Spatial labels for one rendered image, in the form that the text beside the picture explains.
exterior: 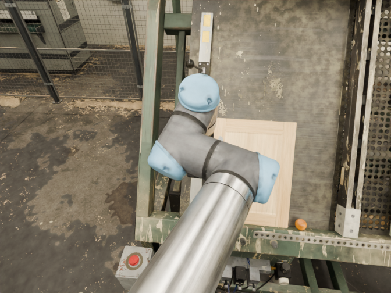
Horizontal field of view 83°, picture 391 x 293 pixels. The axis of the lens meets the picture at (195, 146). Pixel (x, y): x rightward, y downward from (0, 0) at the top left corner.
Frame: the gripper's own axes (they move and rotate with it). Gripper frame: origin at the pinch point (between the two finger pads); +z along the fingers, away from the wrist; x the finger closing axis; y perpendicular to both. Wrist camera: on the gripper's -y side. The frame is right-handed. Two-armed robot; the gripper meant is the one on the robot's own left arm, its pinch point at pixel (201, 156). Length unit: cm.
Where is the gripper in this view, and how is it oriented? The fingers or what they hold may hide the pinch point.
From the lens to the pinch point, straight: 72.0
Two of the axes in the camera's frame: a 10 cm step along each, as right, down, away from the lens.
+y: 0.8, -9.4, 3.3
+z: 0.3, 3.3, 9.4
